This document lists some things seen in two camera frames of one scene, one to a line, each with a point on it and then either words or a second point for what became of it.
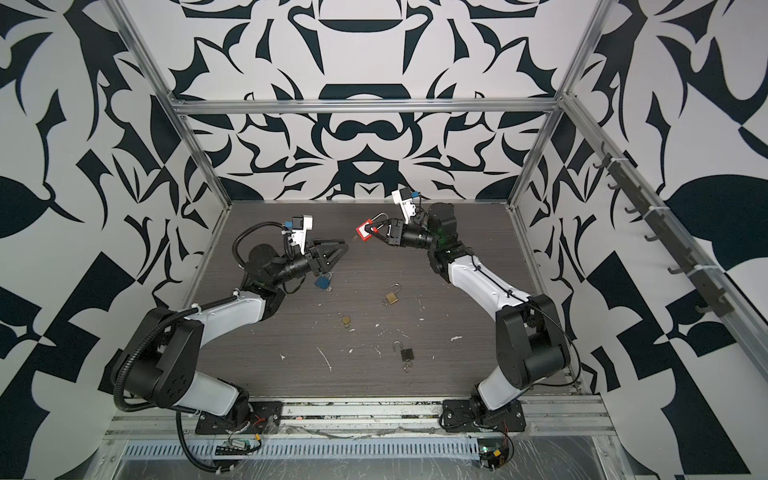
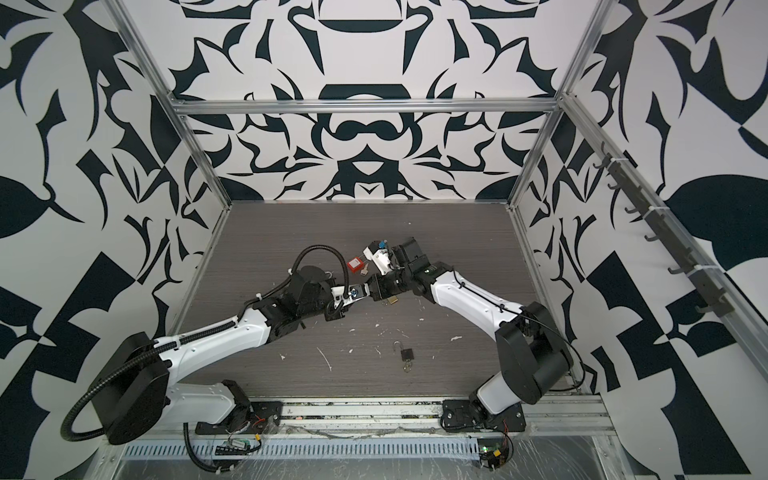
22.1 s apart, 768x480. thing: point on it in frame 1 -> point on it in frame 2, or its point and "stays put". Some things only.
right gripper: [399, 233] -> [379, 289]
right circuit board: [493, 452] stays put
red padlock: [364, 229] -> [355, 264]
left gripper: [317, 263] -> [337, 314]
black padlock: [407, 354] stays put
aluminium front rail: [318, 416] stays put
